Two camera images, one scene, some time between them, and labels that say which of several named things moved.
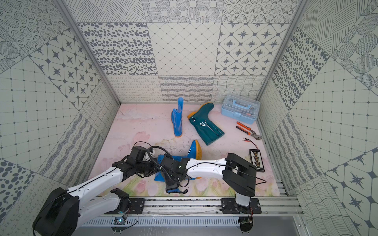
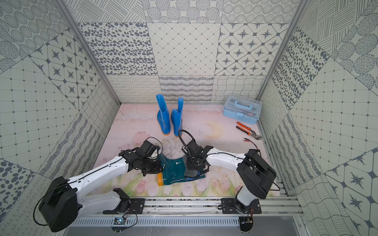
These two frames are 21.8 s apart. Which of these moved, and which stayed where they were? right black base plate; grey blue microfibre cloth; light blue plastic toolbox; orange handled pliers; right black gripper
Moved: right black gripper; grey blue microfibre cloth
Stayed: orange handled pliers; right black base plate; light blue plastic toolbox
